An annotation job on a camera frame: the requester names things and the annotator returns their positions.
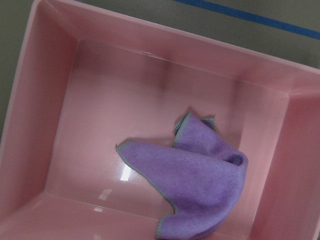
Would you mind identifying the pink plastic tray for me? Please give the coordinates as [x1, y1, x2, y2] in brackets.
[0, 0, 320, 240]

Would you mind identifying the purple microfiber cloth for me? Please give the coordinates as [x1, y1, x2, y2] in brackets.
[116, 113, 248, 240]

